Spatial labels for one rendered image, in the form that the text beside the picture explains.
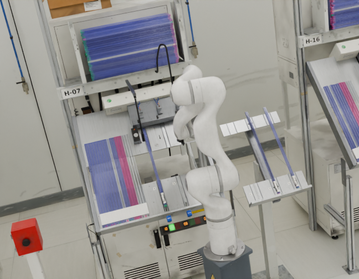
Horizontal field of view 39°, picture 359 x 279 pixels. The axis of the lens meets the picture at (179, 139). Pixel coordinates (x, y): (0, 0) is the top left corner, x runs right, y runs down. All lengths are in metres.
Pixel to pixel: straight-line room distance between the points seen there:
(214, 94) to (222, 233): 0.62
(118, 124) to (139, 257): 0.82
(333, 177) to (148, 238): 1.23
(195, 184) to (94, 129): 0.97
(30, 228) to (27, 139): 1.85
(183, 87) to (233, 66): 2.60
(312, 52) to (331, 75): 0.24
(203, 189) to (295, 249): 1.53
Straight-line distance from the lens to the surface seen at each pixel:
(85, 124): 2.95
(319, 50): 3.42
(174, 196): 2.73
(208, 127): 2.08
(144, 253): 3.16
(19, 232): 2.81
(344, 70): 3.29
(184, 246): 3.19
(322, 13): 3.19
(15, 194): 4.75
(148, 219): 2.68
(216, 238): 2.28
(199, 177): 2.13
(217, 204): 2.20
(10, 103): 4.46
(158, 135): 2.88
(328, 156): 3.33
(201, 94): 2.05
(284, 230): 3.76
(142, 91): 2.94
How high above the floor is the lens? 2.05
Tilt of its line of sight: 22 degrees down
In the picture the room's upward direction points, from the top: 10 degrees counter-clockwise
